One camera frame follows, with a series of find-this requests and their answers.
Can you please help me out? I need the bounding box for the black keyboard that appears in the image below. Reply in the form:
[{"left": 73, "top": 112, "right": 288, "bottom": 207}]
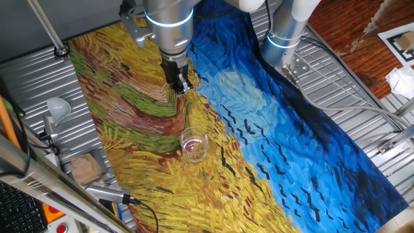
[{"left": 0, "top": 180, "right": 49, "bottom": 233}]

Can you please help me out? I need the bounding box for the light wooden block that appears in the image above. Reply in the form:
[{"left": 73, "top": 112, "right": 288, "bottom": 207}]
[{"left": 70, "top": 153, "right": 104, "bottom": 186}]

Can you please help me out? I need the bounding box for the metal corner bracket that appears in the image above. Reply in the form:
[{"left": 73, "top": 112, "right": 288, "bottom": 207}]
[{"left": 377, "top": 139, "right": 404, "bottom": 155}]

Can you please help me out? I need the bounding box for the metal stand pole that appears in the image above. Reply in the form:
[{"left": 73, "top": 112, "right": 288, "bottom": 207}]
[{"left": 27, "top": 0, "right": 65, "bottom": 52}]

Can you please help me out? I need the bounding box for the black looping cable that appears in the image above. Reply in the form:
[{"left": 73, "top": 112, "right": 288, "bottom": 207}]
[{"left": 0, "top": 77, "right": 32, "bottom": 177}]

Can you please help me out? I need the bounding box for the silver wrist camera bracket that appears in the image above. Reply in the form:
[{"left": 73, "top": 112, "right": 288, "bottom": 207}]
[{"left": 121, "top": 14, "right": 157, "bottom": 49}]

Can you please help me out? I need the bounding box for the aluminium profile bar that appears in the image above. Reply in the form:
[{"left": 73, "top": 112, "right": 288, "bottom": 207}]
[
  {"left": 381, "top": 124, "right": 414, "bottom": 151},
  {"left": 393, "top": 96, "right": 414, "bottom": 118}
]

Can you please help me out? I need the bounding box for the orange red-button box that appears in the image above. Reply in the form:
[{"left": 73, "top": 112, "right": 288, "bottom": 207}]
[{"left": 41, "top": 202, "right": 67, "bottom": 224}]

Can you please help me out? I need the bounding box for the small silver mounted camera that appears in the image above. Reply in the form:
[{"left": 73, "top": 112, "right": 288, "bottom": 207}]
[{"left": 41, "top": 115, "right": 61, "bottom": 143}]

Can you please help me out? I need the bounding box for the crumpled white tissue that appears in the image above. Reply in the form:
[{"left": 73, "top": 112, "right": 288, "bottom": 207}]
[{"left": 384, "top": 65, "right": 414, "bottom": 100}]

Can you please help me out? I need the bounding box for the black pole foot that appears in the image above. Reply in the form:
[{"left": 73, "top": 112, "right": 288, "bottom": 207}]
[{"left": 53, "top": 43, "right": 71, "bottom": 60}]

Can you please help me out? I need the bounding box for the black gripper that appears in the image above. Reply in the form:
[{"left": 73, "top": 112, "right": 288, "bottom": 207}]
[{"left": 160, "top": 58, "right": 194, "bottom": 95}]

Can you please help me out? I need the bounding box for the silver depth camera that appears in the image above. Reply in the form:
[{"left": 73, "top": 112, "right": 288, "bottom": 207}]
[{"left": 85, "top": 182, "right": 140, "bottom": 206}]

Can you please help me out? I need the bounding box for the thick grey robot cable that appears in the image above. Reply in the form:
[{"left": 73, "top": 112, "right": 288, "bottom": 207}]
[{"left": 281, "top": 63, "right": 414, "bottom": 130}]

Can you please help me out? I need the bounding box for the clear glass beaker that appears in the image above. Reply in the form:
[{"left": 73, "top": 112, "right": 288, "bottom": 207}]
[{"left": 180, "top": 126, "right": 210, "bottom": 164}]

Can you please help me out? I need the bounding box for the black white marker sheet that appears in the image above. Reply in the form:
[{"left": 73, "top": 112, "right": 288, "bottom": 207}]
[{"left": 377, "top": 21, "right": 414, "bottom": 67}]

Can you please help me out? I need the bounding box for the orange cable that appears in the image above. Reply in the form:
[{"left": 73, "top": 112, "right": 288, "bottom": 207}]
[{"left": 0, "top": 95, "right": 22, "bottom": 150}]

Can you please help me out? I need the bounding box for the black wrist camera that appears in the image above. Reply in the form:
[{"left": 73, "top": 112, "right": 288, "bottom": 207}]
[{"left": 118, "top": 0, "right": 136, "bottom": 17}]

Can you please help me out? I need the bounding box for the black camera cable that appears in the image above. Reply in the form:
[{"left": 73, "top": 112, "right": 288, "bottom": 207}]
[{"left": 129, "top": 195, "right": 160, "bottom": 233}]

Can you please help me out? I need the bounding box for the grey red-button box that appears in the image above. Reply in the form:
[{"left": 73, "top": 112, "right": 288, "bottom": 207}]
[{"left": 47, "top": 217, "right": 83, "bottom": 233}]

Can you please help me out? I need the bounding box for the grey plastic ladle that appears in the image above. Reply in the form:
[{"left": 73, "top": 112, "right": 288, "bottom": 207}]
[{"left": 46, "top": 96, "right": 72, "bottom": 128}]

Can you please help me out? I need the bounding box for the painted wheatfield tablecloth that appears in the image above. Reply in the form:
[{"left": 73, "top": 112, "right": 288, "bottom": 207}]
[{"left": 67, "top": 0, "right": 410, "bottom": 233}]

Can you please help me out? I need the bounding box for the aluminium frame beam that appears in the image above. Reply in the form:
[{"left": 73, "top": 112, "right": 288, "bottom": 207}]
[{"left": 0, "top": 134, "right": 136, "bottom": 233}]

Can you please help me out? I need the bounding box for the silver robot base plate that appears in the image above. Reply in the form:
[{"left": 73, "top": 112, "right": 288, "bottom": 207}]
[{"left": 280, "top": 53, "right": 311, "bottom": 78}]

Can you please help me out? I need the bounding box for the small cardboard cube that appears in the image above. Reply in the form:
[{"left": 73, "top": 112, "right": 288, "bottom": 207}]
[{"left": 397, "top": 31, "right": 414, "bottom": 52}]

